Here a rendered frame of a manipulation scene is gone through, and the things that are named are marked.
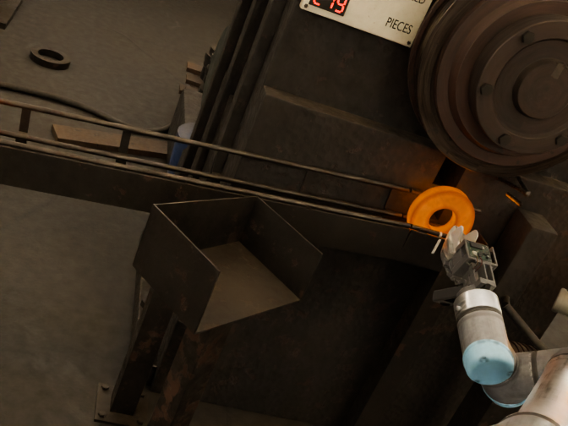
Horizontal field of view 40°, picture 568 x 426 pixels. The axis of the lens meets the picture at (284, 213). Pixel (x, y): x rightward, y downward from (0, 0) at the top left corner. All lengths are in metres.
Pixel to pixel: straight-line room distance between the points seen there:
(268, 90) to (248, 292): 0.46
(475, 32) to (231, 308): 0.71
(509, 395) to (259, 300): 0.53
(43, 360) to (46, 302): 0.24
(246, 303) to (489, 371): 0.47
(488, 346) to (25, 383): 1.12
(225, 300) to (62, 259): 1.11
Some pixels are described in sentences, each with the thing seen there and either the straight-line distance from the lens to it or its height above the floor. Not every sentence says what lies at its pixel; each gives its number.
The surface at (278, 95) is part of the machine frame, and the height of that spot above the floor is 0.87.
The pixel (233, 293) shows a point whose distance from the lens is 1.48.
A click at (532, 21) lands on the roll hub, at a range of 1.60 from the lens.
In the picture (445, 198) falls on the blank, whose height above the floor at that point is 0.79.
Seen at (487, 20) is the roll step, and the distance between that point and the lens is 1.61.
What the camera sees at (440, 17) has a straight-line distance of 1.61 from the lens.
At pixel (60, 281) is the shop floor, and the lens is 2.40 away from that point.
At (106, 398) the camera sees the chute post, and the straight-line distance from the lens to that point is 2.06.
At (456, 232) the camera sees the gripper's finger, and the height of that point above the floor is 0.77.
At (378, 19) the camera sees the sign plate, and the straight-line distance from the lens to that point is 1.72.
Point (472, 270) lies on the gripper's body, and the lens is 1.64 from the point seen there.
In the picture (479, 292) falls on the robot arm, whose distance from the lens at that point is 1.59.
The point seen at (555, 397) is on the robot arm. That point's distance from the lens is 1.30.
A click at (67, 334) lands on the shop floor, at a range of 2.22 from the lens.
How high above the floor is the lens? 1.39
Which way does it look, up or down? 25 degrees down
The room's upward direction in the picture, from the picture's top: 23 degrees clockwise
